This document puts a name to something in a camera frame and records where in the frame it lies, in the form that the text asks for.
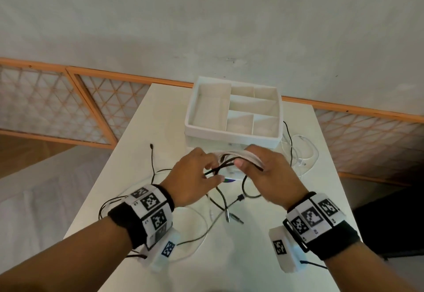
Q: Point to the black marker wristband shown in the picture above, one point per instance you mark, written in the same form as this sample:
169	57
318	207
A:
150	205
311	217

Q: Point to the person's left hand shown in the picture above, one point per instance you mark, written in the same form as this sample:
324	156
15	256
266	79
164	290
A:
188	182

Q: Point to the white table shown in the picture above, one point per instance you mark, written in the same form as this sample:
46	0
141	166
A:
232	262

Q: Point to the person's right hand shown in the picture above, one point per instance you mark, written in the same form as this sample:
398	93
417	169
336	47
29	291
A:
278	182

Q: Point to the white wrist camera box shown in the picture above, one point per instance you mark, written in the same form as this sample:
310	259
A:
165	250
281	248

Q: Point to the person's left forearm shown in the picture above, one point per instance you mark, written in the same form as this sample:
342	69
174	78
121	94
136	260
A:
66	262

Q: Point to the white drawer organizer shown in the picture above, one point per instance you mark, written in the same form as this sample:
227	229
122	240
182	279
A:
212	109

